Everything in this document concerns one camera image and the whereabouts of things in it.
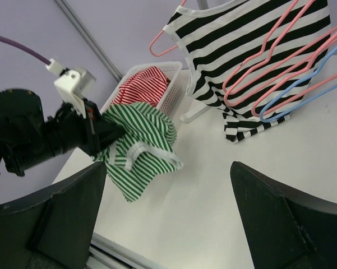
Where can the red white striped tank top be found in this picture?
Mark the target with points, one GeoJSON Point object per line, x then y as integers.
{"type": "Point", "coordinates": [145, 86]}

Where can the black white striped tank top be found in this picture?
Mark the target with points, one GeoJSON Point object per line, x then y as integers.
{"type": "Point", "coordinates": [216, 41]}

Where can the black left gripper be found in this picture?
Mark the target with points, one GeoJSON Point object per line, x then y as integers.
{"type": "Point", "coordinates": [99, 133]}

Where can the green white striped tank top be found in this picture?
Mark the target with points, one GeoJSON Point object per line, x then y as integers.
{"type": "Point", "coordinates": [143, 152]}

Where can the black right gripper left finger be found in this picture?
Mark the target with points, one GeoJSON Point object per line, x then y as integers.
{"type": "Point", "coordinates": [53, 227]}

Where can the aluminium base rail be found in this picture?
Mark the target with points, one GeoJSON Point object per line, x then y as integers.
{"type": "Point", "coordinates": [104, 253]}

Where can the white plastic basket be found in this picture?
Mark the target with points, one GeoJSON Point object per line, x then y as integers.
{"type": "Point", "coordinates": [171, 69]}

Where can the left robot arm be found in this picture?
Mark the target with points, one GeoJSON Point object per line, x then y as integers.
{"type": "Point", "coordinates": [28, 139]}

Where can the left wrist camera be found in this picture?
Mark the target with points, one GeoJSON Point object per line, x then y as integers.
{"type": "Point", "coordinates": [72, 85]}

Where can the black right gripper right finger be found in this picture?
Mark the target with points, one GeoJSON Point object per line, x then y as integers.
{"type": "Point", "coordinates": [284, 227]}

